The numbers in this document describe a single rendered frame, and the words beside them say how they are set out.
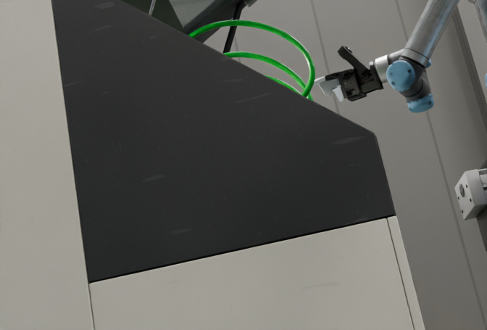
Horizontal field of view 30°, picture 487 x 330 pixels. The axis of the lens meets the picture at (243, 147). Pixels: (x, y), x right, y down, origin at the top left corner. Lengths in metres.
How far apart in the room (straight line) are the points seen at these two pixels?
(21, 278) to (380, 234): 0.67
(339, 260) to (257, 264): 0.15
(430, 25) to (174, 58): 0.94
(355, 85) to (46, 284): 1.28
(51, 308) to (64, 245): 0.12
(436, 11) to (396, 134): 1.72
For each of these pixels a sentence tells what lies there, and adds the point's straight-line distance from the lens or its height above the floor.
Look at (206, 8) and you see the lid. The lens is 2.53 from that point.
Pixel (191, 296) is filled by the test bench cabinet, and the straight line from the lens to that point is 1.67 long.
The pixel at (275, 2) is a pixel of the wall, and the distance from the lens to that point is 4.46.
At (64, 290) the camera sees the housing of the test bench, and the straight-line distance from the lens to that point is 1.74.
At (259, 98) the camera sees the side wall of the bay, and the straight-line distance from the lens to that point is 1.75.
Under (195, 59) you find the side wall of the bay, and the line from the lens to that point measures 1.80.
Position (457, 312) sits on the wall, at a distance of 4.05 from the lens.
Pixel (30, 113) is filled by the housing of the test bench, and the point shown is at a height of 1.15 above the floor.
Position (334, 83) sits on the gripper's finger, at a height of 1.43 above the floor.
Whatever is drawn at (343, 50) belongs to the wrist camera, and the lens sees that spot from 2.74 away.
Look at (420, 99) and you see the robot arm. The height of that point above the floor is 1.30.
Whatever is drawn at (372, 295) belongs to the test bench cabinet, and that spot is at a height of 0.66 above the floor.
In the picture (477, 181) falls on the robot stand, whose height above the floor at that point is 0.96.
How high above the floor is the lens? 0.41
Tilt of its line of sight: 19 degrees up
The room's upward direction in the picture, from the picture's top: 11 degrees counter-clockwise
